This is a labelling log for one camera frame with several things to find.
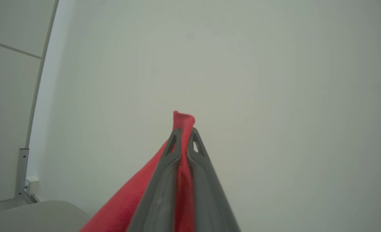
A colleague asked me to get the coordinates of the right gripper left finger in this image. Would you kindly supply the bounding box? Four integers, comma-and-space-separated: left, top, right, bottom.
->
127, 128, 182, 232

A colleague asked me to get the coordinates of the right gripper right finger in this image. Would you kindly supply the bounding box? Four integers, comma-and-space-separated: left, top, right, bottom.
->
187, 127, 242, 232

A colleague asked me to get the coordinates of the red jersey black white print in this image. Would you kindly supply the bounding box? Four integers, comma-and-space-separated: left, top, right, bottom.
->
79, 111, 196, 232

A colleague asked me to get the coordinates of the small white box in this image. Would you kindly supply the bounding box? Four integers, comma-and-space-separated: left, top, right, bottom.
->
25, 176, 40, 196

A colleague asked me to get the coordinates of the grey metal bracket leg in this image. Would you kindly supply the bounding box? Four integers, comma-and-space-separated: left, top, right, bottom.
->
14, 148, 41, 207

